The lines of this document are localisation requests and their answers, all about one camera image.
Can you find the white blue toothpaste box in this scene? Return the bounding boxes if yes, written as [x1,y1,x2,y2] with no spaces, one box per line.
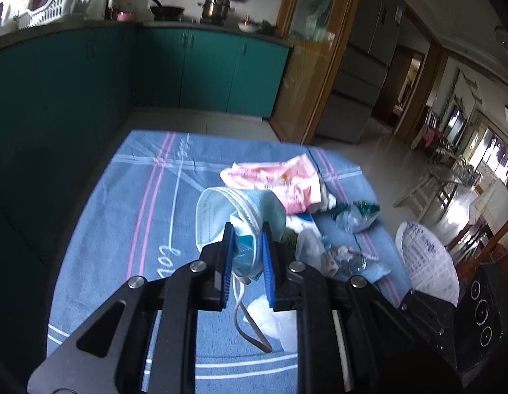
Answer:
[285,213,322,238]

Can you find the black wok pan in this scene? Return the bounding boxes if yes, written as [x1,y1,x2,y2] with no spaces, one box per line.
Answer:
[150,0,184,21]

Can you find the white dish rack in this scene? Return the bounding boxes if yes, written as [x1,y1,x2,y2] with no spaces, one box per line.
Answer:
[16,0,92,30]

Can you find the wooden bench stool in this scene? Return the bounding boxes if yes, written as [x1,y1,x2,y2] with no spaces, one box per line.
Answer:
[393,164,463,222]

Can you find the white lined trash basket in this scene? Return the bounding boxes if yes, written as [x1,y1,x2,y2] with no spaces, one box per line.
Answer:
[395,221,460,307]

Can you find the green clear snack bag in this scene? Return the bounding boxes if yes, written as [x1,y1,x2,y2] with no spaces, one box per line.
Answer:
[333,200,381,234]

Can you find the blue striped tablecloth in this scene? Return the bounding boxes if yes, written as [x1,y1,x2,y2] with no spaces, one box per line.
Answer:
[47,129,413,394]

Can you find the teal lower kitchen cabinets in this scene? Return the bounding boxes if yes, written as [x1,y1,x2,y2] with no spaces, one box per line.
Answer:
[0,23,290,265]

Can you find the grey multi-door refrigerator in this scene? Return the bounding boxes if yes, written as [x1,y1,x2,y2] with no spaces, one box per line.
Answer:
[315,0,405,144]

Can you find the clear crumpled plastic wrapper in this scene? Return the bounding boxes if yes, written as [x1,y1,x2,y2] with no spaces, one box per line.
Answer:
[295,229,391,284]

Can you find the white bowl on counter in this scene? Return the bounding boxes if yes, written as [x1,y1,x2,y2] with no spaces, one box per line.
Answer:
[238,22,260,34]

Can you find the pink bowl on counter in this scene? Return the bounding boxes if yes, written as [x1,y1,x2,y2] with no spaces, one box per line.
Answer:
[115,10,136,22]

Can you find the wooden sliding door frame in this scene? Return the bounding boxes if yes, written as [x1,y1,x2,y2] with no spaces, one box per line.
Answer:
[269,0,359,144]

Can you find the pink plastic wrapper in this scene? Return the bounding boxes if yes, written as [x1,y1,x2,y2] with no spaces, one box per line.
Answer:
[220,154,330,215]

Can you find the steel stock pot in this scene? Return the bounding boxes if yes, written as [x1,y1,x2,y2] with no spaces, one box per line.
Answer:
[198,0,234,24]

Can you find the light blue face mask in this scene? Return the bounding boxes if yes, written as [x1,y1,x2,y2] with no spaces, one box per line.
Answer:
[195,187,286,353]

